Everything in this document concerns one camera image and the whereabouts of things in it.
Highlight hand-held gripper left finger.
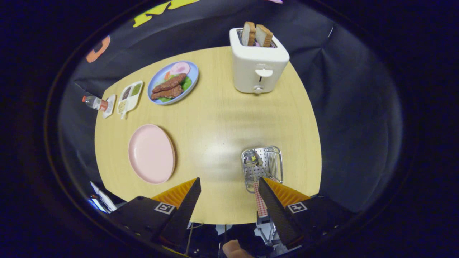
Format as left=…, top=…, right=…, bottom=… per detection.
left=108, top=177, right=202, bottom=251

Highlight green lettuce leaves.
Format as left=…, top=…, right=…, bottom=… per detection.
left=158, top=73, right=193, bottom=104

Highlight white toaster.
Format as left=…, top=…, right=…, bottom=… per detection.
left=229, top=28, right=290, bottom=94

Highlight brown grilled meat strip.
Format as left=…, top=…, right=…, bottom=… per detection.
left=151, top=85, right=184, bottom=100
left=152, top=73, right=188, bottom=94

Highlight spoon with chequered handle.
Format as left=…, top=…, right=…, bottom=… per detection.
left=245, top=150, right=269, bottom=218

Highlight white divided dish with beans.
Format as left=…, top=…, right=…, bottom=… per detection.
left=117, top=81, right=144, bottom=120

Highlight small white square dish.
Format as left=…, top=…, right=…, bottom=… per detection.
left=102, top=94, right=117, bottom=119

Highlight white flat panel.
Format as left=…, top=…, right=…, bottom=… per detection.
left=89, top=181, right=118, bottom=212

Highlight blue food plate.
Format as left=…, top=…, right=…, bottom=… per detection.
left=147, top=61, right=199, bottom=105

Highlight perforated metal tray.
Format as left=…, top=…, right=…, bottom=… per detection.
left=241, top=145, right=284, bottom=194

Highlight clear water bottle red label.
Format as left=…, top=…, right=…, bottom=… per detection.
left=82, top=95, right=109, bottom=111

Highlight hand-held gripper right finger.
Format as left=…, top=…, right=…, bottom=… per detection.
left=257, top=177, right=355, bottom=250

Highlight pink plate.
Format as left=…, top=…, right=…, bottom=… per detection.
left=128, top=124, right=176, bottom=185

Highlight pink ham slice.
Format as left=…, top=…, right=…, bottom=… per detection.
left=170, top=62, right=191, bottom=76

